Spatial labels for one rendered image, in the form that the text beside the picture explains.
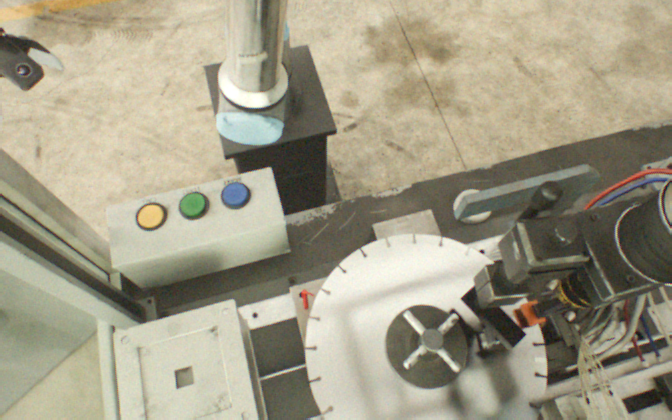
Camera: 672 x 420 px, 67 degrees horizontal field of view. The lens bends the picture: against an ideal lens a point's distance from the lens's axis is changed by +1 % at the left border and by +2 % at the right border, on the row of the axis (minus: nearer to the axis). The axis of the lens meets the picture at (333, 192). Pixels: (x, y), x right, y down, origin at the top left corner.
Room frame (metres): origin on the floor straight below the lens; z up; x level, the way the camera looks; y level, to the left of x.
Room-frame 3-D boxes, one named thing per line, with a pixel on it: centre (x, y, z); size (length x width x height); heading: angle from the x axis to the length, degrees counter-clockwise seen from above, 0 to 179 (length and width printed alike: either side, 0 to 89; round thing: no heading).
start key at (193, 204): (0.33, 0.23, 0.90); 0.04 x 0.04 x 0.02
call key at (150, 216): (0.31, 0.30, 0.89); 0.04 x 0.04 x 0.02
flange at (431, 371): (0.11, -0.14, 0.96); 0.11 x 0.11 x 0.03
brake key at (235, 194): (0.35, 0.17, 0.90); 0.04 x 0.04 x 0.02
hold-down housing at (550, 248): (0.16, -0.20, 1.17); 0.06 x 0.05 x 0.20; 99
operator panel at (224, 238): (0.32, 0.23, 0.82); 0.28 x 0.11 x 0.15; 108
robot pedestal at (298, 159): (0.67, 0.16, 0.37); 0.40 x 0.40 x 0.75; 18
